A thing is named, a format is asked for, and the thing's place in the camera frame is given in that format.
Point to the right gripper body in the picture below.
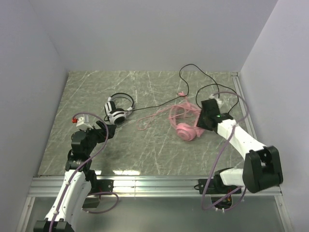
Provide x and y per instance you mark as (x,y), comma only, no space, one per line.
(206,114)

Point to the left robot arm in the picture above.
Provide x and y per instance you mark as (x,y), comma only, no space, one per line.
(79,180)

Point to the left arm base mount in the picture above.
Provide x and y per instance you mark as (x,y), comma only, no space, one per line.
(103,185)

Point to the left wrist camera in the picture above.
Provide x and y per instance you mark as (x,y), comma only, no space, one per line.
(82,122)

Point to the pink headphones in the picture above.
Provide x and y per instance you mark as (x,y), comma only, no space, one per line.
(185,131)

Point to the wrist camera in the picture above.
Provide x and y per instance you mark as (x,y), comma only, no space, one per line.
(82,122)
(219,101)

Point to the white black headphones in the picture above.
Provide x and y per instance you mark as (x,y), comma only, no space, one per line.
(115,115)

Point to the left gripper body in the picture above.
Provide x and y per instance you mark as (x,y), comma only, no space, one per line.
(102,130)

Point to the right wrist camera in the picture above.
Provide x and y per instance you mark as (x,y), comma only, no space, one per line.
(219,101)

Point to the aluminium front rail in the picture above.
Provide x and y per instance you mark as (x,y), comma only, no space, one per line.
(126,186)

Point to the aluminium left side rail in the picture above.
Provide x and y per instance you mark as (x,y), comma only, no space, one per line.
(25,215)

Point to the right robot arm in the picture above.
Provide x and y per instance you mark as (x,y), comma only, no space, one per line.
(262,164)

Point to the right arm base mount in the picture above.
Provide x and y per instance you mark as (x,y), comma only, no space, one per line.
(210,187)

